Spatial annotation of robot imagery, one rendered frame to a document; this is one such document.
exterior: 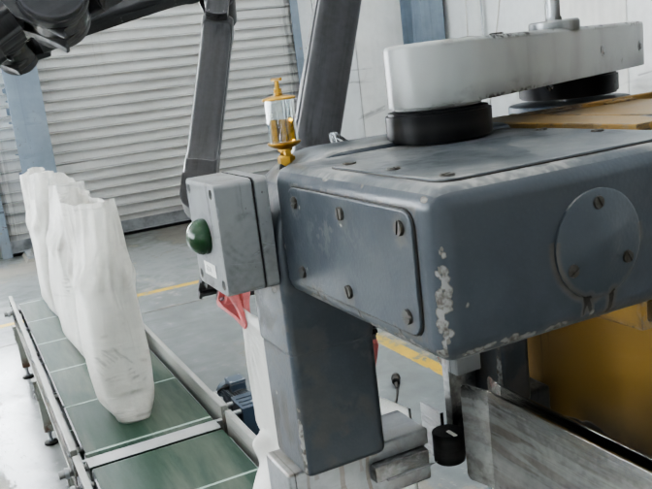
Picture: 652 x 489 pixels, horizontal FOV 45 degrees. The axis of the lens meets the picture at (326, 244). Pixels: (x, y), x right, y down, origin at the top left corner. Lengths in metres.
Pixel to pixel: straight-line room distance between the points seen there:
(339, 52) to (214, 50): 0.53
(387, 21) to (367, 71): 0.62
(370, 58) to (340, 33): 8.34
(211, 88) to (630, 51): 0.74
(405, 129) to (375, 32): 8.73
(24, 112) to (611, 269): 7.33
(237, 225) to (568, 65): 0.38
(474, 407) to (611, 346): 0.14
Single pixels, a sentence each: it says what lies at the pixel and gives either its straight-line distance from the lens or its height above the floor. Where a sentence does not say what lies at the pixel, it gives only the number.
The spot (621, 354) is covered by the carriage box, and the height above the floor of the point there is 1.12.
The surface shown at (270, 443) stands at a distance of 1.29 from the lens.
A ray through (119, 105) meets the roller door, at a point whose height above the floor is 1.29.
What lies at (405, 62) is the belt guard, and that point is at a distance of 0.65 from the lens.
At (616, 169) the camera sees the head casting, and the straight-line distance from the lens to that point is 0.51.
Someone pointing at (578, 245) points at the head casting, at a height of 1.28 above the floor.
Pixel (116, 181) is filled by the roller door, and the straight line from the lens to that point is 8.26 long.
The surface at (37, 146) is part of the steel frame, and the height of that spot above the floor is 1.02.
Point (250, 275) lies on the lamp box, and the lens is 0.63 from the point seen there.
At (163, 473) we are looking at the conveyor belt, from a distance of 2.30.
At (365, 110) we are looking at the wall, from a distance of 9.27.
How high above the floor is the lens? 1.41
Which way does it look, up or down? 12 degrees down
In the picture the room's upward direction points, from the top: 7 degrees counter-clockwise
